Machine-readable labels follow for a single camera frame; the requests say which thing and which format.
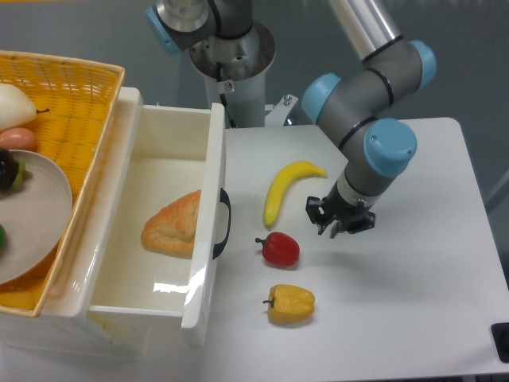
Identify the white pear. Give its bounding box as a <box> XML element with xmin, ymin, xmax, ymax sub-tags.
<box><xmin>1</xmin><ymin>84</ymin><xmax>49</xmax><ymax>131</ymax></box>

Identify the green vegetable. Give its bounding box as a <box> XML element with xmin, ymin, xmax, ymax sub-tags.
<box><xmin>0</xmin><ymin>225</ymin><xmax>8</xmax><ymax>251</ymax></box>

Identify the white top drawer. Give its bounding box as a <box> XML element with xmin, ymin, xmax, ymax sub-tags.
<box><xmin>90</xmin><ymin>103</ymin><xmax>231</xmax><ymax>347</ymax></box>

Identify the orange pink egg fruit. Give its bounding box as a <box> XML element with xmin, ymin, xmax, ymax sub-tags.
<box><xmin>0</xmin><ymin>127</ymin><xmax>37</xmax><ymax>151</ymax></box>

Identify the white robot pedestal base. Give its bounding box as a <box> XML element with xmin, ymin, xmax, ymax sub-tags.
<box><xmin>189</xmin><ymin>21</ymin><xmax>298</xmax><ymax>128</ymax></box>

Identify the white drawer cabinet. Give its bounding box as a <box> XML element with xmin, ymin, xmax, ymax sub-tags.
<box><xmin>1</xmin><ymin>88</ymin><xmax>146</xmax><ymax>358</ymax></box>

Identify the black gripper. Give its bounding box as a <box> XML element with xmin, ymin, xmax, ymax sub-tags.
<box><xmin>305</xmin><ymin>189</ymin><xmax>375</xmax><ymax>239</ymax></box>

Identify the orange bread pastry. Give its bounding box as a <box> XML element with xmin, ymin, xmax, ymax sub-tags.
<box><xmin>141</xmin><ymin>189</ymin><xmax>201</xmax><ymax>259</ymax></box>

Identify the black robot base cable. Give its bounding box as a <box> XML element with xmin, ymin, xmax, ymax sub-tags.
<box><xmin>216</xmin><ymin>62</ymin><xmax>239</xmax><ymax>129</ymax></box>

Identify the yellow bell pepper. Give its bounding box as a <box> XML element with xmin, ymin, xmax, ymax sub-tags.
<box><xmin>262</xmin><ymin>284</ymin><xmax>315</xmax><ymax>324</ymax></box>

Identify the yellow woven basket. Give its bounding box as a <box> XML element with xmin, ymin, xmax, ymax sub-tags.
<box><xmin>1</xmin><ymin>51</ymin><xmax>125</xmax><ymax>318</ymax></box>

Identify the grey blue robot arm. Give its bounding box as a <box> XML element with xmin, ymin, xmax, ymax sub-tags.
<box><xmin>146</xmin><ymin>1</ymin><xmax>437</xmax><ymax>235</ymax></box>

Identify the grey round plate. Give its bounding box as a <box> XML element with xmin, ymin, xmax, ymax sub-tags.
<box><xmin>1</xmin><ymin>150</ymin><xmax>72</xmax><ymax>283</ymax></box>

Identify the black corner object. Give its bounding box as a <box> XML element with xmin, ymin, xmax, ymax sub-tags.
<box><xmin>491</xmin><ymin>322</ymin><xmax>509</xmax><ymax>364</ymax></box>

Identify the dark purple eggplant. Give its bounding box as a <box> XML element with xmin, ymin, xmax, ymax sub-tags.
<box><xmin>0</xmin><ymin>147</ymin><xmax>33</xmax><ymax>191</ymax></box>

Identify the red bell pepper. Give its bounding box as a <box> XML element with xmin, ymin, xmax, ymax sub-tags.
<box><xmin>254</xmin><ymin>232</ymin><xmax>300</xmax><ymax>267</ymax></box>

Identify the yellow banana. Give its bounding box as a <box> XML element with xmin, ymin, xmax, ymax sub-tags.
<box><xmin>262</xmin><ymin>161</ymin><xmax>328</xmax><ymax>229</ymax></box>

